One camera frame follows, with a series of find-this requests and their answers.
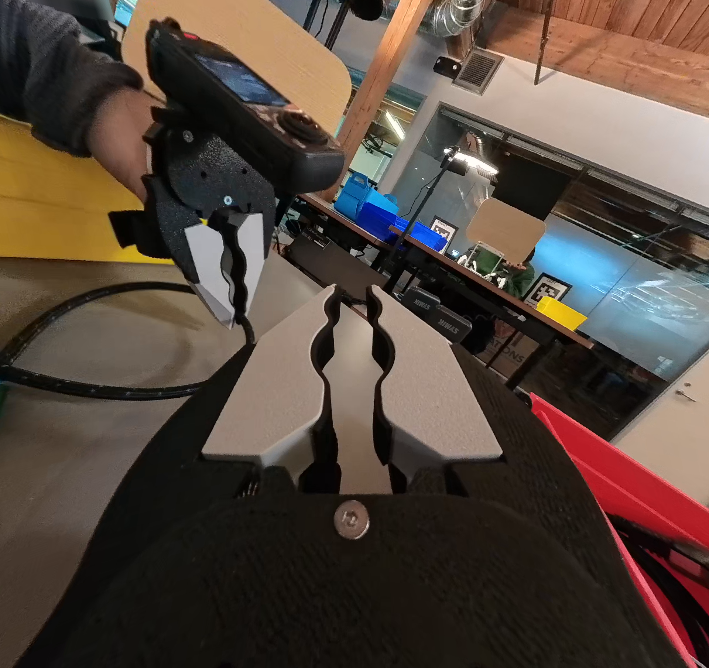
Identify cardboard box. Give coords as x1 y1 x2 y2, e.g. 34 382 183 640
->
482 319 527 381

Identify black tool case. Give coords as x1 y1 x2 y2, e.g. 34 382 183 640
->
435 305 473 347
400 286 441 320

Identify glass partition wall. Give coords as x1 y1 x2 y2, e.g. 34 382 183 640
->
382 103 709 442

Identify wooden post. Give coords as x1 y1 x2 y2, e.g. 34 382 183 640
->
321 0 449 203

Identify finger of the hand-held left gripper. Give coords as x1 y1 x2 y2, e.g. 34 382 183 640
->
183 223 239 331
230 211 271 320

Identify black tripod light stand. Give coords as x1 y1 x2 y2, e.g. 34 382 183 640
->
382 146 472 292

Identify wall vent grille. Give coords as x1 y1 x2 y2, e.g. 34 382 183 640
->
451 48 505 95

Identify small yellow plastic bin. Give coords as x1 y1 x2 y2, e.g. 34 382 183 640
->
536 297 588 330

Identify white door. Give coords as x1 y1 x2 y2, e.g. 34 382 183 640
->
609 349 709 491

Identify light wooden board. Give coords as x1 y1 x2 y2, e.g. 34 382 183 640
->
465 197 547 263
121 0 353 138

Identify red plastic bin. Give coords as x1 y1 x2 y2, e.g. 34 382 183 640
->
529 393 709 668

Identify black equipment box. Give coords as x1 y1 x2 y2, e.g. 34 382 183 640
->
287 229 391 292

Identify person's left forearm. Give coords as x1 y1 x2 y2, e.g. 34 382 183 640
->
0 0 146 158

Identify hanging metal rod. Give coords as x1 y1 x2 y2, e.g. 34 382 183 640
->
533 0 560 86

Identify large yellow plastic bin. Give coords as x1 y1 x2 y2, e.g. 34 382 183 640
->
0 116 210 264

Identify framed printed tag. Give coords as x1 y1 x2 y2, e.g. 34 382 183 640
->
429 215 459 250
523 275 573 306

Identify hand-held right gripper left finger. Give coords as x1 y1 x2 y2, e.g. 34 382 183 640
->
201 285 341 486

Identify person's left hand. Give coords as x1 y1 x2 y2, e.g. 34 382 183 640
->
88 90 165 205

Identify blue plastic bin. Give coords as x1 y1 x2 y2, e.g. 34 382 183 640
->
390 219 449 253
357 203 413 237
334 172 400 220

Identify green and white object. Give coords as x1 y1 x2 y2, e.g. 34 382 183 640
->
457 241 537 299

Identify long brown table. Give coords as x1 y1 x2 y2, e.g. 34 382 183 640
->
299 192 596 392

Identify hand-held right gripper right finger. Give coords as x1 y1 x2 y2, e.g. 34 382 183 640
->
366 285 505 483

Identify braided hdmi cable blue plugs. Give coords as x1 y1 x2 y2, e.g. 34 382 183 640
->
0 282 257 408

